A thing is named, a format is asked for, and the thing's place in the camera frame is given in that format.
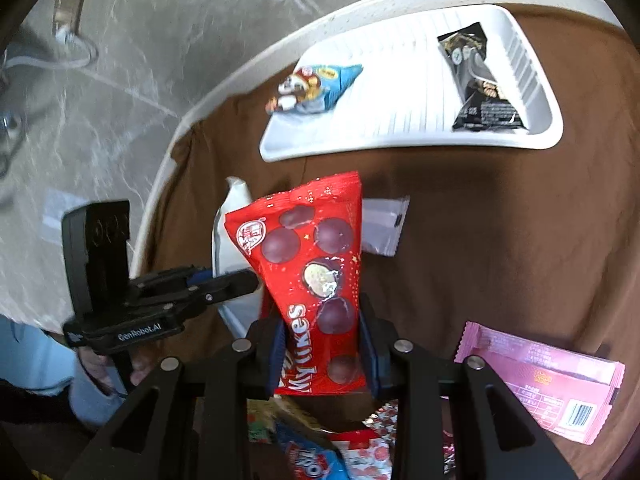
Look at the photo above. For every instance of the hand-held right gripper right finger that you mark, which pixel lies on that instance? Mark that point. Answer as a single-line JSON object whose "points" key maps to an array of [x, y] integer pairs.
{"points": [[367, 355]]}

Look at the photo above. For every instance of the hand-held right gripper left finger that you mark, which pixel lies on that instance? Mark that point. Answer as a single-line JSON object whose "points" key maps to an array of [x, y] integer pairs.
{"points": [[274, 355]]}

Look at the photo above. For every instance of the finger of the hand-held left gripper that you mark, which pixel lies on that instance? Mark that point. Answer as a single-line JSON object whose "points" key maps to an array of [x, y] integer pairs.
{"points": [[230, 285], [200, 276]]}

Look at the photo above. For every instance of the white packet with red print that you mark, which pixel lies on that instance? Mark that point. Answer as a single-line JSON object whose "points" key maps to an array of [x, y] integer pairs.
{"points": [[232, 210]]}

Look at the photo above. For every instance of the red chocolate ball packet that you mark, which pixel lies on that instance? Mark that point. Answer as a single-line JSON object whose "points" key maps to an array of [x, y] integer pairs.
{"points": [[310, 230]]}

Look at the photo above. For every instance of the pale translucent snack packet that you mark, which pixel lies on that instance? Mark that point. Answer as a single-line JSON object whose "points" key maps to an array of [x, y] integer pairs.
{"points": [[382, 225]]}

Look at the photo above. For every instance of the pink snack bar packet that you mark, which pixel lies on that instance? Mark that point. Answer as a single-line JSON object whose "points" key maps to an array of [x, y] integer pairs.
{"points": [[550, 385]]}

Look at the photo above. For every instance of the white ribbed plastic tray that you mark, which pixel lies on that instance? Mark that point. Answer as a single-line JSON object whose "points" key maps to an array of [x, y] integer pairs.
{"points": [[400, 85]]}

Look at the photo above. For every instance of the person's left forearm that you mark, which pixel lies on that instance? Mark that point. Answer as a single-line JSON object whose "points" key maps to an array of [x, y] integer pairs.
{"points": [[45, 360]]}

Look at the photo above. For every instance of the person's left hand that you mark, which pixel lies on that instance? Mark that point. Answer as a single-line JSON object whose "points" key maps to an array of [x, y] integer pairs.
{"points": [[140, 371]]}

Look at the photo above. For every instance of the red white foil packet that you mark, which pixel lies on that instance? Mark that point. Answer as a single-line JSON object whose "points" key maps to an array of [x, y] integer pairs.
{"points": [[448, 455], [385, 412]]}

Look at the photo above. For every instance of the green yellow snack packet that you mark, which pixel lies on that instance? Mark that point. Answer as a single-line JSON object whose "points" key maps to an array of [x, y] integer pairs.
{"points": [[265, 420]]}

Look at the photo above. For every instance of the red white dotted packet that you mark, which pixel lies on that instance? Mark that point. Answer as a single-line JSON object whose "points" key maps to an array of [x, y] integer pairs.
{"points": [[367, 460]]}

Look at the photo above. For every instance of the blue packet with red logo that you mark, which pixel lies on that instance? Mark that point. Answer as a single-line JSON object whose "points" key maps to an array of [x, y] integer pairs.
{"points": [[310, 460]]}

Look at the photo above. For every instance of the brown tablecloth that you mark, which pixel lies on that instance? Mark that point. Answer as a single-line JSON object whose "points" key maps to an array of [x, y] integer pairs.
{"points": [[500, 235]]}

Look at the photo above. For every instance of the white round table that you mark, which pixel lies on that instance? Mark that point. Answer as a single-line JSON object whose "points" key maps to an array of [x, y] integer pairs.
{"points": [[215, 90]]}

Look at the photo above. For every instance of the blue cartoon snack packet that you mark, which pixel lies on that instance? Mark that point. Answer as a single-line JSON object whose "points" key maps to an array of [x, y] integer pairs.
{"points": [[310, 87]]}

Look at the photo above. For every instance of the black snack packet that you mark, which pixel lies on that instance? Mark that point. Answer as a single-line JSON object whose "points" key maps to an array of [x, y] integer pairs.
{"points": [[475, 90]]}

